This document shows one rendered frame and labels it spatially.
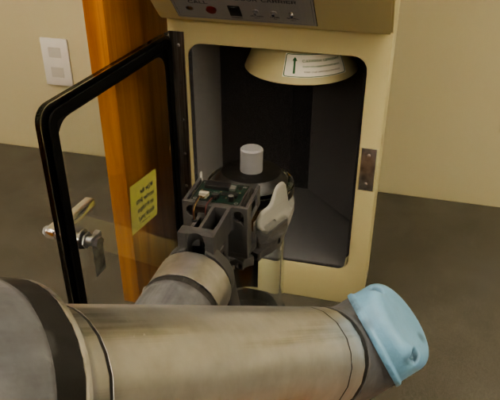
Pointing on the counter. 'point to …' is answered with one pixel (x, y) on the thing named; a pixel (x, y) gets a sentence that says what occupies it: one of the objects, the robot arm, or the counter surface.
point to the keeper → (367, 173)
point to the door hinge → (181, 109)
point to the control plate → (307, 13)
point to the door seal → (62, 154)
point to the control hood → (344, 13)
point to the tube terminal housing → (364, 214)
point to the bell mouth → (299, 67)
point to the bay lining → (277, 123)
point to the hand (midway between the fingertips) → (250, 200)
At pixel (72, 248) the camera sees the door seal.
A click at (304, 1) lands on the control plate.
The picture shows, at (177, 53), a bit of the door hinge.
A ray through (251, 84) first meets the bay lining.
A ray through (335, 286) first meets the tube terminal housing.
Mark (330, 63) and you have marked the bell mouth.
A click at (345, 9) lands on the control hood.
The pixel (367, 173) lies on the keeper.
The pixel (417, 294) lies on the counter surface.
